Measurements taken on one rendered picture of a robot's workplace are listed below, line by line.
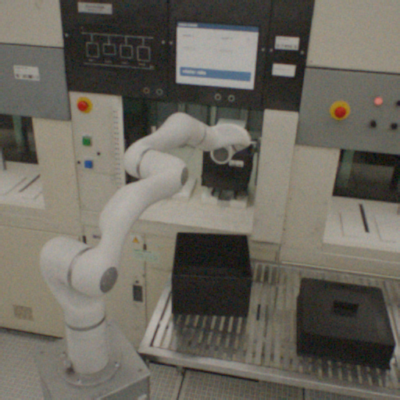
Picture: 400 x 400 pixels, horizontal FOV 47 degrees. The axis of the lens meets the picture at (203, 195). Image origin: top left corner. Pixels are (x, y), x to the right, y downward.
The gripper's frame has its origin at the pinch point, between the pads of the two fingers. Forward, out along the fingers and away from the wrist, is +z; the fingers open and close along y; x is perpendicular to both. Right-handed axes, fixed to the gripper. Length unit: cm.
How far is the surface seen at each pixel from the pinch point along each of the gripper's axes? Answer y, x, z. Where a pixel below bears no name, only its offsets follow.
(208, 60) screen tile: -7.0, 34.4, -30.3
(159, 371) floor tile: -23, -121, -34
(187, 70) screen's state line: -14.2, 30.2, -30.3
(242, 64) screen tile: 5.3, 34.1, -30.3
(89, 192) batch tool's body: -56, -25, -29
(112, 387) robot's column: -18, -46, -106
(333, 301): 46, -35, -65
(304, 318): 36, -35, -76
